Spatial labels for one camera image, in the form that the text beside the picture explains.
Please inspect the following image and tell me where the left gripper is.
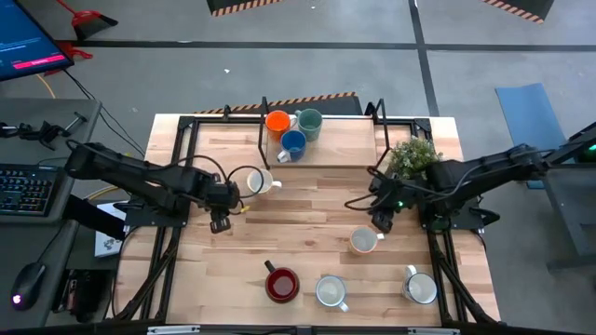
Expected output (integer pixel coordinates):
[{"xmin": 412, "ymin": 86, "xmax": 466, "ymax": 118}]
[{"xmin": 204, "ymin": 181, "xmax": 242, "ymax": 235}]

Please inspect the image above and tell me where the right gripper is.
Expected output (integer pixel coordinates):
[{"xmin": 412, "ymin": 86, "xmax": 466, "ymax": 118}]
[{"xmin": 369, "ymin": 176, "xmax": 423, "ymax": 234}]

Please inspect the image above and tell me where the yellow dotted mug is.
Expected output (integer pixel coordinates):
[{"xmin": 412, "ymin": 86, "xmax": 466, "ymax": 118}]
[{"xmin": 348, "ymin": 225, "xmax": 386, "ymax": 256}]

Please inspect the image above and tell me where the white mug orange floral pattern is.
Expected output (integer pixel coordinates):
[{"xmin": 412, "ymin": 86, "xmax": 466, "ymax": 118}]
[{"xmin": 245, "ymin": 167, "xmax": 284, "ymax": 195}]

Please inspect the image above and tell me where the white mug blue leaf pattern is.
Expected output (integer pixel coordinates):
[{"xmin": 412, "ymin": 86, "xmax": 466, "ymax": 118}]
[{"xmin": 401, "ymin": 264, "xmax": 439, "ymax": 306}]

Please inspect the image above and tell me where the red lattice pattern mug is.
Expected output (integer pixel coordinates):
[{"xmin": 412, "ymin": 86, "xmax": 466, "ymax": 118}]
[{"xmin": 315, "ymin": 275, "xmax": 350, "ymax": 314}]

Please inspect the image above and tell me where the plain blue mug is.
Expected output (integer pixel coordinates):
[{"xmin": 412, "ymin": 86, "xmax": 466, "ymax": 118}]
[{"xmin": 277, "ymin": 129, "xmax": 308, "ymax": 164}]

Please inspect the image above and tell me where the plain orange mug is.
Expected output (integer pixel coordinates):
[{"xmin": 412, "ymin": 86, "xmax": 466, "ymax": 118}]
[{"xmin": 264, "ymin": 110, "xmax": 299, "ymax": 142}]

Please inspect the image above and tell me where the plain teal mug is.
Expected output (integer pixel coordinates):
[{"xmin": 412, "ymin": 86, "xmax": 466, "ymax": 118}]
[{"xmin": 294, "ymin": 108, "xmax": 324, "ymax": 143}]

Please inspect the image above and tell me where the potted plant striped pot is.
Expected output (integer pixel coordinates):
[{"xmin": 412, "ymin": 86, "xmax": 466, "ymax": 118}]
[{"xmin": 386, "ymin": 135, "xmax": 444, "ymax": 181}]

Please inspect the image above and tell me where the white booklet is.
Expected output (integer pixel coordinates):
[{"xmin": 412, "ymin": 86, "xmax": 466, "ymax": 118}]
[{"xmin": 94, "ymin": 200, "xmax": 129, "ymax": 259}]

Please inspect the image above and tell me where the black hazard striped ramp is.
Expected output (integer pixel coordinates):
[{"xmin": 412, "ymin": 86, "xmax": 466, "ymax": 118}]
[
  {"xmin": 479, "ymin": 0, "xmax": 556, "ymax": 25},
  {"xmin": 206, "ymin": 0, "xmax": 285, "ymax": 18},
  {"xmin": 193, "ymin": 91, "xmax": 364, "ymax": 116}
]

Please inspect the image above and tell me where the black box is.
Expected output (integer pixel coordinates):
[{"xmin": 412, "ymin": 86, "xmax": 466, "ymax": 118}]
[{"xmin": 50, "ymin": 267, "xmax": 115, "ymax": 323}]

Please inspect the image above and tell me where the blue floor mat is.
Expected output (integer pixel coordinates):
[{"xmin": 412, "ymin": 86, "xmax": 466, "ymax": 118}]
[{"xmin": 494, "ymin": 82, "xmax": 572, "ymax": 190}]

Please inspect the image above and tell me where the dark grey cart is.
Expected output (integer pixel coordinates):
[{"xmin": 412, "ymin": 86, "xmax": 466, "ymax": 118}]
[{"xmin": 525, "ymin": 121, "xmax": 596, "ymax": 271}]

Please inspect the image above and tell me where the backlit black keyboard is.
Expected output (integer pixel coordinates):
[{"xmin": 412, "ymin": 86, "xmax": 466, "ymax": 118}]
[{"xmin": 0, "ymin": 163, "xmax": 66, "ymax": 218}]

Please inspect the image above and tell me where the black clamp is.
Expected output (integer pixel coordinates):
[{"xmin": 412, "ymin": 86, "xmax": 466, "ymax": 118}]
[{"xmin": 0, "ymin": 111, "xmax": 88, "ymax": 151}]

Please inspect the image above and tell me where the black computer mouse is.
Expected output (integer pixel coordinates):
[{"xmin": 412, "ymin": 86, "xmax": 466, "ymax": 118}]
[{"xmin": 9, "ymin": 262, "xmax": 47, "ymax": 312}]

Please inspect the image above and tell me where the grey desk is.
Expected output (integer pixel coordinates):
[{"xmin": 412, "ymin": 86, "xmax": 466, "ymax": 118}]
[{"xmin": 0, "ymin": 97, "xmax": 103, "ymax": 329}]

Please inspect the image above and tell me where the red plastic tool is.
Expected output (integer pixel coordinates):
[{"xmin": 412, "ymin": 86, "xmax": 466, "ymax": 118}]
[{"xmin": 44, "ymin": 40, "xmax": 94, "ymax": 75}]

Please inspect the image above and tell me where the red dustpan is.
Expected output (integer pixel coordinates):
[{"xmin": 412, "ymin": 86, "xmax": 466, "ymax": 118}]
[{"xmin": 55, "ymin": 0, "xmax": 120, "ymax": 41}]

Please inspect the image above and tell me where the computer monitor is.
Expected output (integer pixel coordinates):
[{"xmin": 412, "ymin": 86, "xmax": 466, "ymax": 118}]
[{"xmin": 0, "ymin": 0, "xmax": 75, "ymax": 83}]

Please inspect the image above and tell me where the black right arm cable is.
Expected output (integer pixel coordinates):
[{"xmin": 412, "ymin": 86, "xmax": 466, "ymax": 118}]
[{"xmin": 343, "ymin": 166, "xmax": 390, "ymax": 211}]

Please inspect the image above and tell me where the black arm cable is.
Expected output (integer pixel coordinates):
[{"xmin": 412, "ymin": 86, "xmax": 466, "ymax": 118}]
[
  {"xmin": 343, "ymin": 166, "xmax": 390, "ymax": 211},
  {"xmin": 139, "ymin": 154, "xmax": 266, "ymax": 215}
]

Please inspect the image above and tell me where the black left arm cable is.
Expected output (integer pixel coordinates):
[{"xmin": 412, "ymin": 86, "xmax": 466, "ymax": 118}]
[{"xmin": 139, "ymin": 154, "xmax": 266, "ymax": 215}]

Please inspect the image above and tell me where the wooden shelf black frame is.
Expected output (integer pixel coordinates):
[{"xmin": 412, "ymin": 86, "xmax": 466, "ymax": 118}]
[{"xmin": 258, "ymin": 96, "xmax": 392, "ymax": 172}]

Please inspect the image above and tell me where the black table frame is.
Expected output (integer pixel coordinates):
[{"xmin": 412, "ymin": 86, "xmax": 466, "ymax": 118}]
[{"xmin": 106, "ymin": 111, "xmax": 502, "ymax": 335}]

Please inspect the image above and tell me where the grey metal bracket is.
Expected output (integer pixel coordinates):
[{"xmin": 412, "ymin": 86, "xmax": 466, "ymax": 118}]
[
  {"xmin": 407, "ymin": 327, "xmax": 462, "ymax": 335},
  {"xmin": 146, "ymin": 325, "xmax": 202, "ymax": 335}
]

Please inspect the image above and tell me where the black monitor cable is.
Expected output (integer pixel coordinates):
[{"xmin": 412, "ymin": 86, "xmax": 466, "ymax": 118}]
[{"xmin": 62, "ymin": 69, "xmax": 145, "ymax": 157}]

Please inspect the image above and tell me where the yellow cable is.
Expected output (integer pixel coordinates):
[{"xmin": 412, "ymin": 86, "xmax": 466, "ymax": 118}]
[{"xmin": 35, "ymin": 73, "xmax": 117, "ymax": 202}]

